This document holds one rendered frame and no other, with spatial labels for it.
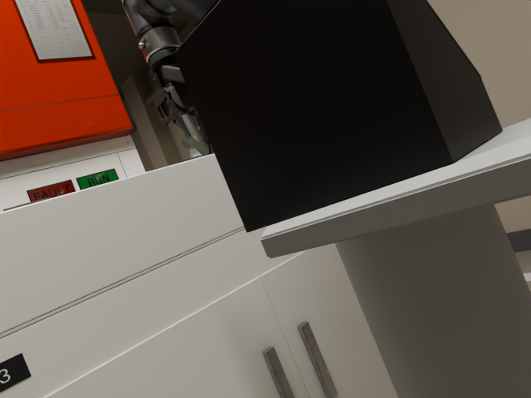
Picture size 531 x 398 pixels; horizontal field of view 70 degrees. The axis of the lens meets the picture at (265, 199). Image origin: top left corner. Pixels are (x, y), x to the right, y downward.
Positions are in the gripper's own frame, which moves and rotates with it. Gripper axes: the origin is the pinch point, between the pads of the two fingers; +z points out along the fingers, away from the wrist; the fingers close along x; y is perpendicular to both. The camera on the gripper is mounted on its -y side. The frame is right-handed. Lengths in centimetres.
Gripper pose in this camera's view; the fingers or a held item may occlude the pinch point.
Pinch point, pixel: (209, 150)
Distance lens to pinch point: 72.2
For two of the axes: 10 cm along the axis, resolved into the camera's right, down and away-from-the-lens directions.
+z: 3.8, 9.3, -0.1
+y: -5.5, 2.3, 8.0
